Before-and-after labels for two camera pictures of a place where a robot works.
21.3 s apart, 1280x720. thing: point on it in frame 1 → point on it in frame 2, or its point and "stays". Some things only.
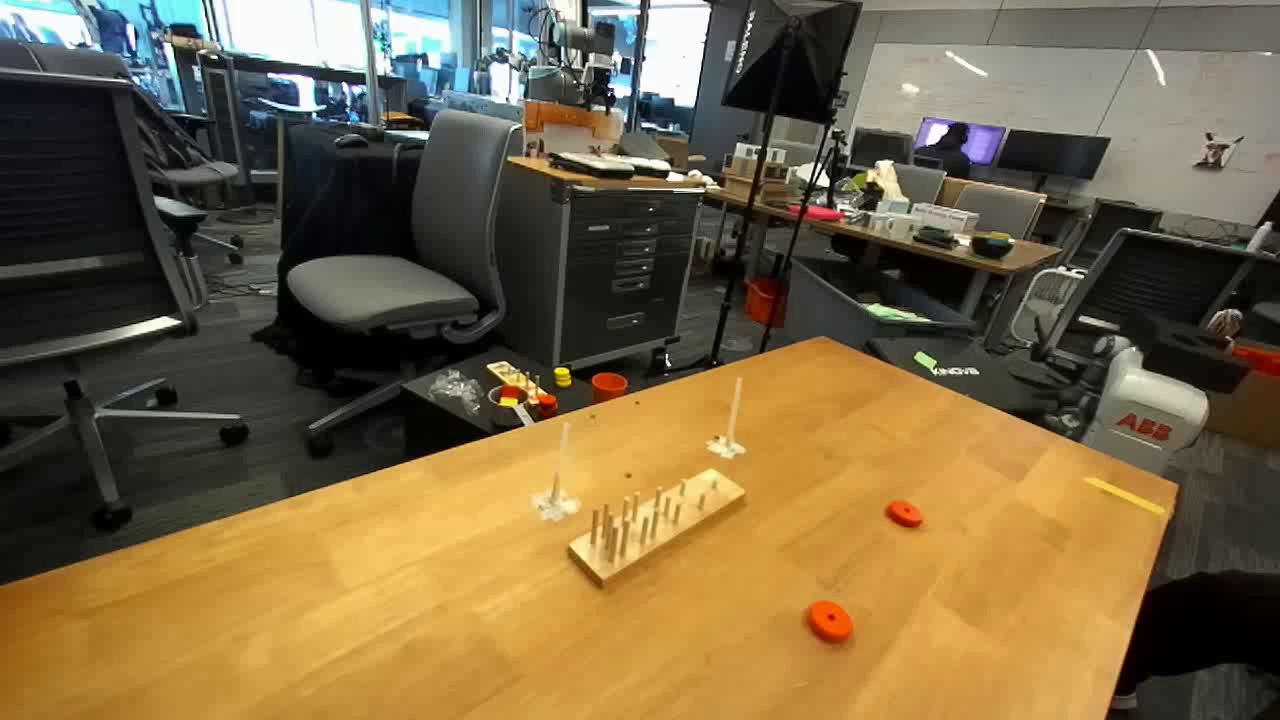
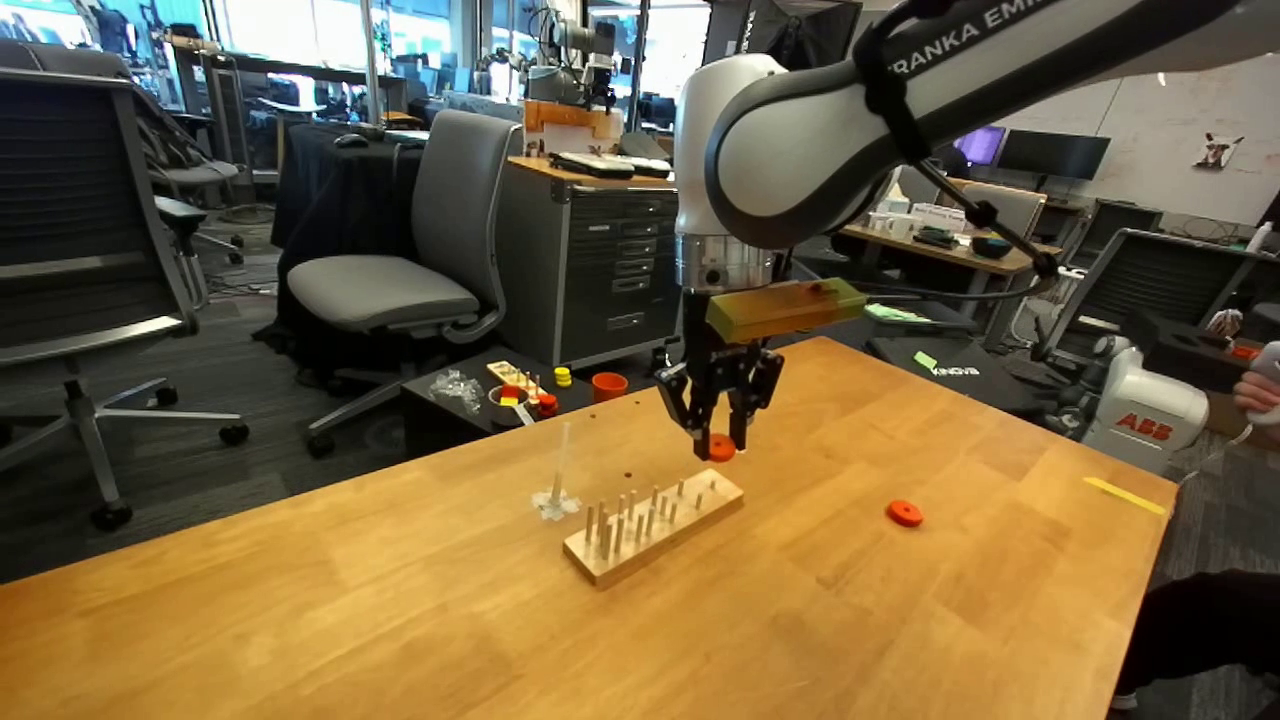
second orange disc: [905, 515] stays
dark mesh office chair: [85, 257] stays
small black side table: [505, 393] stays
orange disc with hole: [828, 622] → [722, 451]
